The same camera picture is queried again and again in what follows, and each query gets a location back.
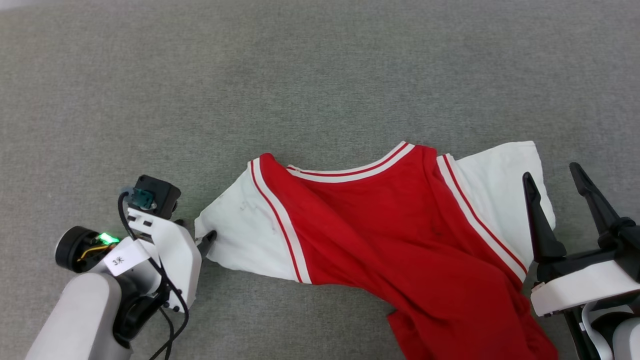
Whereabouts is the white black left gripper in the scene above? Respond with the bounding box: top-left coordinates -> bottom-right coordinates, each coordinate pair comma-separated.
126,206 -> 218,313

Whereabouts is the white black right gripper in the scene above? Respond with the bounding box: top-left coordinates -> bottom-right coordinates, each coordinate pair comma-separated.
522,162 -> 640,318

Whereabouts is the red and white shirt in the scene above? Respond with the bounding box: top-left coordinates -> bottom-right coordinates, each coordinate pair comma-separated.
194,140 -> 559,360

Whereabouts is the grey fabric sofa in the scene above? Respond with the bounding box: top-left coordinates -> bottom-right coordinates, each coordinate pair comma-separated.
0,0 -> 640,360

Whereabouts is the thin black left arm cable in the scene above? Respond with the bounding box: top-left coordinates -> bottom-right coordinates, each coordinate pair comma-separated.
117,187 -> 190,360

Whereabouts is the teal cable connector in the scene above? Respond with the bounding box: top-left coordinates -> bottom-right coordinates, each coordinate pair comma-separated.
130,188 -> 157,210

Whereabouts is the white cable label tag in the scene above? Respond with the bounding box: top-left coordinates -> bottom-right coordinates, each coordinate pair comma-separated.
104,240 -> 151,277

